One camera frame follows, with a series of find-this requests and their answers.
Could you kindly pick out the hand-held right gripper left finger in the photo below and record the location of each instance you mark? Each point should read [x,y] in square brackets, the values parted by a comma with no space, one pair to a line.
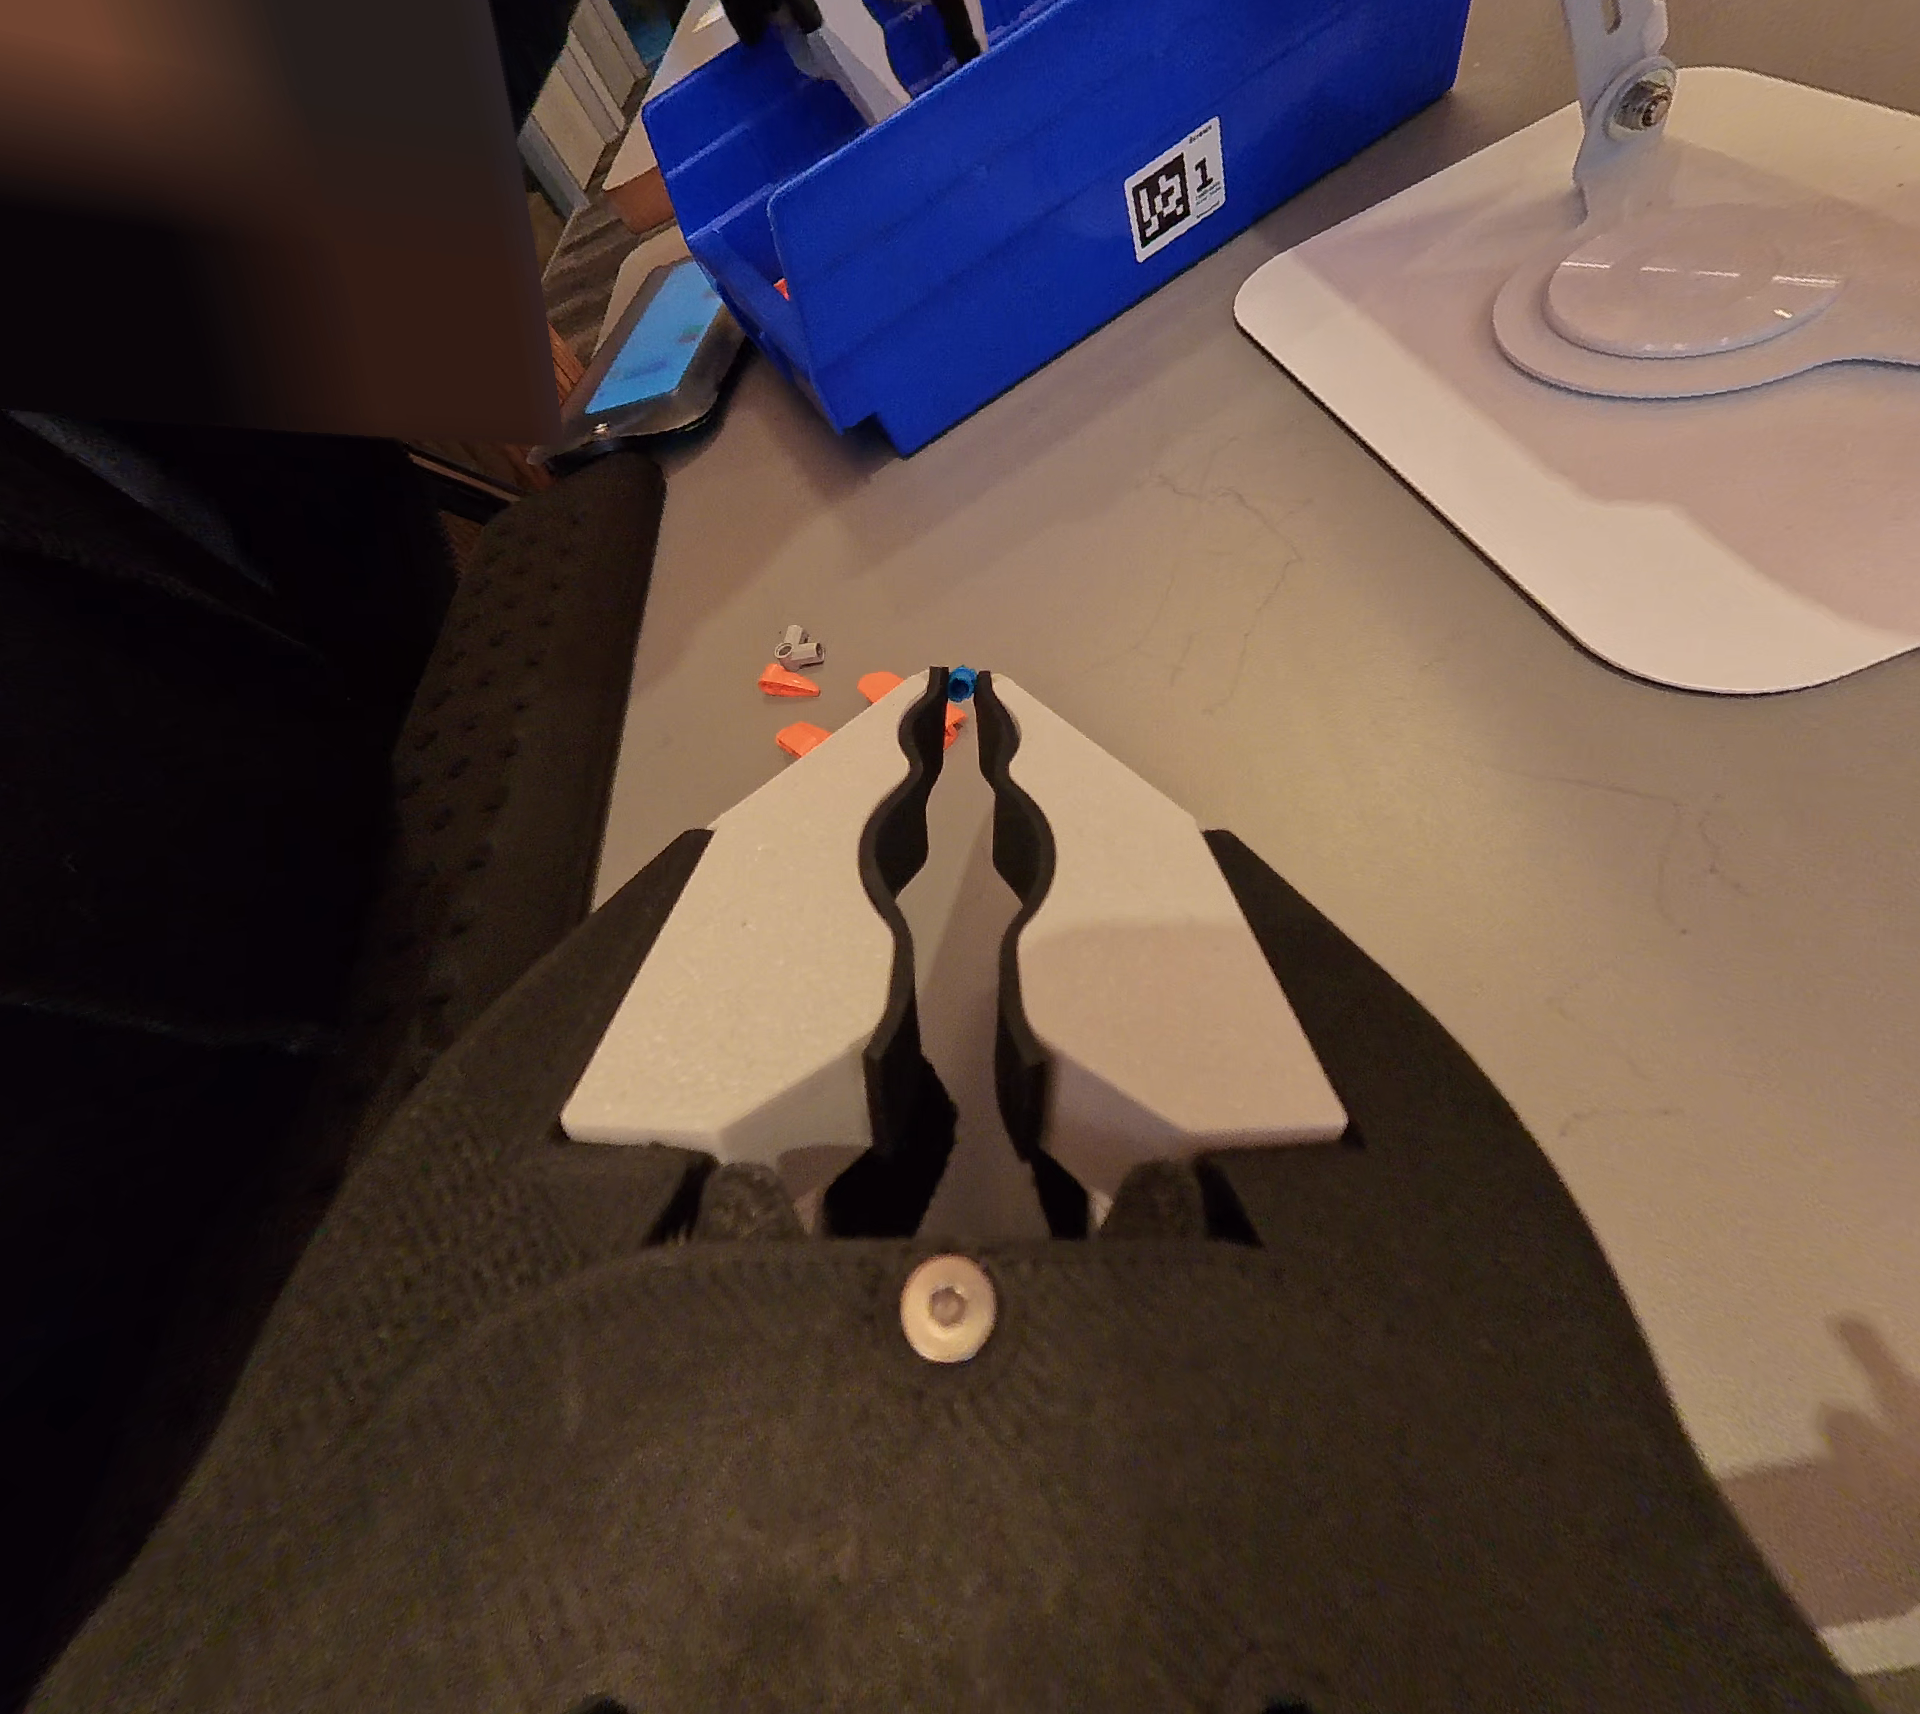
[721,994]

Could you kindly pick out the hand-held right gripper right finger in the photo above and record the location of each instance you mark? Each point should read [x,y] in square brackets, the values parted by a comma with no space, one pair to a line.
[1171,994]

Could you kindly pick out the blue plastic bin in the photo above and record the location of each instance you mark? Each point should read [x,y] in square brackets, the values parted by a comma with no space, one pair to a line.
[1201,64]

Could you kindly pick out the small grey connector piece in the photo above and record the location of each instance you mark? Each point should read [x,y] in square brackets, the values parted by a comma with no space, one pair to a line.
[800,647]

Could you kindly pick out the black perforated pad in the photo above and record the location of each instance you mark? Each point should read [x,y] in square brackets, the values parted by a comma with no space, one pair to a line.
[511,694]

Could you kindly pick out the smartphone in leather holder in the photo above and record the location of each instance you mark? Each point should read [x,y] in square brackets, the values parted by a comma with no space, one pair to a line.
[660,342]

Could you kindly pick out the white book stand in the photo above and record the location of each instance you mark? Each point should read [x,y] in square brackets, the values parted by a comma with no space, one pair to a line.
[1424,394]

